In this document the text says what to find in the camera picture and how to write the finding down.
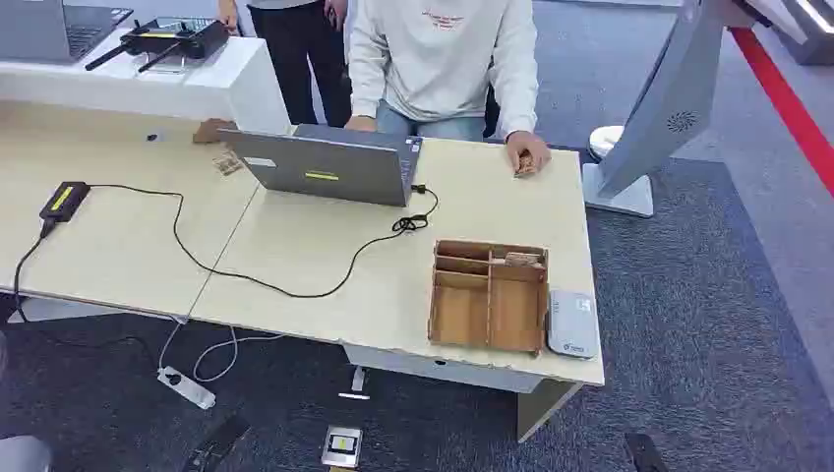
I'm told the brown cardboard piece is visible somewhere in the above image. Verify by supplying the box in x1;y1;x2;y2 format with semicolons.
192;118;238;145

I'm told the small white device with screen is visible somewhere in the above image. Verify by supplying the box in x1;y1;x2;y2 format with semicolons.
321;426;364;470

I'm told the white round base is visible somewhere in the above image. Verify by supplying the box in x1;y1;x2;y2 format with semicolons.
588;125;626;159

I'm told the pale wooden desk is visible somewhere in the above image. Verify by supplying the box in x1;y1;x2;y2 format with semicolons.
0;100;606;444

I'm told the grey kiosk stand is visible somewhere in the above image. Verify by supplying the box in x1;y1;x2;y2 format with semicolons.
581;0;757;218

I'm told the black mains cable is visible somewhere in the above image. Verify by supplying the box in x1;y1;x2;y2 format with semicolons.
13;217;161;373

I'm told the robot's black foot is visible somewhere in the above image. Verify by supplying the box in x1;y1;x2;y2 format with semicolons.
182;416;252;472
624;433;673;472

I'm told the robot's black left foot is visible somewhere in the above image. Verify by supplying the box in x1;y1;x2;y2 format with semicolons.
182;416;252;472

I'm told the black chair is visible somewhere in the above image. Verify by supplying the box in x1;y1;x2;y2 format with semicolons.
483;85;502;140

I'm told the grey display plinth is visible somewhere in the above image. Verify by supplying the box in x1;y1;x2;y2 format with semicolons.
771;0;834;67

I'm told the white power strip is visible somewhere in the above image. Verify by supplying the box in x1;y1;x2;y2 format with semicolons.
156;366;217;411

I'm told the white counter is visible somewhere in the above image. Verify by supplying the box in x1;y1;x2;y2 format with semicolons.
0;29;292;135

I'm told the wooden compartment box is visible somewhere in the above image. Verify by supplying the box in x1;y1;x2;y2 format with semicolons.
428;239;551;356

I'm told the patterned card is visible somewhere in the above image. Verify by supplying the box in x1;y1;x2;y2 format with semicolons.
212;151;244;176

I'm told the black controller with antennas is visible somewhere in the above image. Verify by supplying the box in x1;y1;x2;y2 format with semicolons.
85;19;230;73

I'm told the black power adapter yellow label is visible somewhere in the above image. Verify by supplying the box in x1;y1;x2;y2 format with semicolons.
38;181;91;225

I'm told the grey laptop with yellow sticker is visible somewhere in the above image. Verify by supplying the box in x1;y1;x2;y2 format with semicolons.
217;123;424;208

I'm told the white grey router box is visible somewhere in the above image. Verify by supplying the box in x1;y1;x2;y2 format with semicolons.
546;289;601;361

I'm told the white desk bracket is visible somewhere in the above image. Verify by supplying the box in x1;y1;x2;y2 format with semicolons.
338;366;372;401

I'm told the person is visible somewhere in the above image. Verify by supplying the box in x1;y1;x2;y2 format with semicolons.
217;0;353;128
343;0;553;177

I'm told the black laptop charging cable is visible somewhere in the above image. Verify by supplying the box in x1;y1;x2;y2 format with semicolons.
88;184;440;300

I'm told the grey open laptop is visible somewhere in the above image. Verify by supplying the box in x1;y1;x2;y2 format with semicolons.
0;0;135;65

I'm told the robot's black right foot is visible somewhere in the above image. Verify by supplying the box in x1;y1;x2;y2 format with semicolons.
624;433;673;472

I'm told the white cable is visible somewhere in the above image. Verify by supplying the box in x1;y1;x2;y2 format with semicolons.
157;319;284;384

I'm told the clear controller stand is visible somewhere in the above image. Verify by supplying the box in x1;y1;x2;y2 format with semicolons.
133;16;219;75

